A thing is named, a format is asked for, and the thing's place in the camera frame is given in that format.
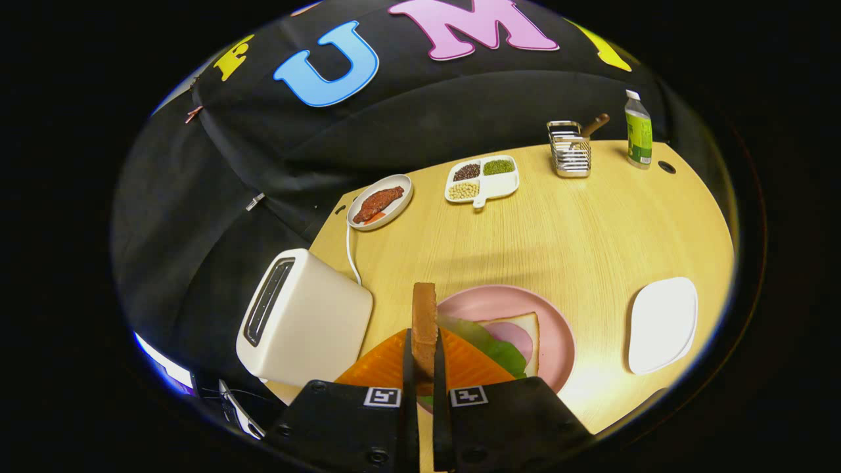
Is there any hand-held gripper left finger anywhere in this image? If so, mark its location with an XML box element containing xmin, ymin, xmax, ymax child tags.
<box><xmin>263</xmin><ymin>328</ymin><xmax>421</xmax><ymax>473</ymax></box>

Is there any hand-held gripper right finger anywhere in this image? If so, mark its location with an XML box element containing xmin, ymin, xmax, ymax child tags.
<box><xmin>430</xmin><ymin>327</ymin><xmax>594</xmax><ymax>473</ymax></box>

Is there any toasted bread slice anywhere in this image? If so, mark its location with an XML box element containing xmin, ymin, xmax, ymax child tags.
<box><xmin>411</xmin><ymin>282</ymin><xmax>439</xmax><ymax>396</ymax></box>

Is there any green lettuce leaf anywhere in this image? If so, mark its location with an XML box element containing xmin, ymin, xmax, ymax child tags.
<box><xmin>439</xmin><ymin>315</ymin><xmax>528</xmax><ymax>380</ymax></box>

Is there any pink ham slice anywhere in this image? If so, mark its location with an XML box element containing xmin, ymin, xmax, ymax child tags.
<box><xmin>489</xmin><ymin>322</ymin><xmax>534</xmax><ymax>362</ymax></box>

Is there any white toaster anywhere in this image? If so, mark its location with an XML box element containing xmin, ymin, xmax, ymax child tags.
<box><xmin>236</xmin><ymin>248</ymin><xmax>374</xmax><ymax>388</ymax></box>

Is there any bread slice with ham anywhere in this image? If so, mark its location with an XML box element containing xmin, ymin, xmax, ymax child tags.
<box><xmin>476</xmin><ymin>312</ymin><xmax>541</xmax><ymax>378</ymax></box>

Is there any pink round plate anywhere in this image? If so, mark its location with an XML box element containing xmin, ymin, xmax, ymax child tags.
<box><xmin>437</xmin><ymin>284</ymin><xmax>576</xmax><ymax>394</ymax></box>

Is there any brown meat slice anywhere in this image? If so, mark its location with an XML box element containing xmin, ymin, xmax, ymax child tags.
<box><xmin>353</xmin><ymin>186</ymin><xmax>405</xmax><ymax>224</ymax></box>

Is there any white oval plate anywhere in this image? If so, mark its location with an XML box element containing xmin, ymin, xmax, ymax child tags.
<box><xmin>346</xmin><ymin>174</ymin><xmax>414</xmax><ymax>231</ymax></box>

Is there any white divided dish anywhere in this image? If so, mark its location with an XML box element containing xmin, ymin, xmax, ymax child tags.
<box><xmin>445</xmin><ymin>155</ymin><xmax>520</xmax><ymax>209</ymax></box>

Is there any white square plate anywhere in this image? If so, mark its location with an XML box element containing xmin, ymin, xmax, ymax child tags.
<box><xmin>627</xmin><ymin>277</ymin><xmax>698</xmax><ymax>376</ymax></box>

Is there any black backdrop cloth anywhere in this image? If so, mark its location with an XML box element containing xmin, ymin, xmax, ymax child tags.
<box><xmin>112</xmin><ymin>0</ymin><xmax>723</xmax><ymax>395</ymax></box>

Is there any green label water bottle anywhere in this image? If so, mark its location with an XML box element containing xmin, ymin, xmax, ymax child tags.
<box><xmin>624</xmin><ymin>90</ymin><xmax>654</xmax><ymax>170</ymax></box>

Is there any white toaster cable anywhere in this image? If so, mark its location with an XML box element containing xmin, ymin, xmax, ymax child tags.
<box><xmin>346</xmin><ymin>223</ymin><xmax>363</xmax><ymax>286</ymax></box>

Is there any metal wire utensil holder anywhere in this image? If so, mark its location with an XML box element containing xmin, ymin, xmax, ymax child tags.
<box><xmin>547</xmin><ymin>120</ymin><xmax>592</xmax><ymax>179</ymax></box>

